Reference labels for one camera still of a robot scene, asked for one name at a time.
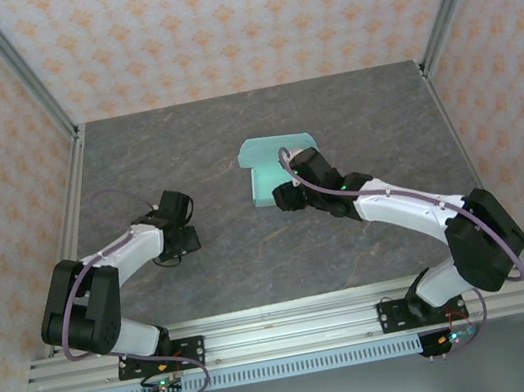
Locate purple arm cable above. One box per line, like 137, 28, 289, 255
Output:
37, 176, 213, 392
276, 109, 524, 381

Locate aluminium mounting rail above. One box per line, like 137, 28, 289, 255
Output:
18, 261, 524, 392

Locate grey slotted cable duct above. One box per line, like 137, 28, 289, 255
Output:
92, 333, 426, 392

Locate mint green paper box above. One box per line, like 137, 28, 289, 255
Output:
235, 126, 330, 212

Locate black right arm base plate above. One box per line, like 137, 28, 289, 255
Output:
375, 286, 471, 336

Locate aluminium table side rail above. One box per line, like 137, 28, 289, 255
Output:
419, 51, 524, 282
7, 124, 124, 357

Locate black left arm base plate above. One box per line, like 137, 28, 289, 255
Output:
114, 334, 210, 382

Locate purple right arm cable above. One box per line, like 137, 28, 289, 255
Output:
276, 109, 524, 381

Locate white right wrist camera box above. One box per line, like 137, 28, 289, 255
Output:
282, 147, 306, 190

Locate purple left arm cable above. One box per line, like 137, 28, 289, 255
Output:
37, 176, 213, 392

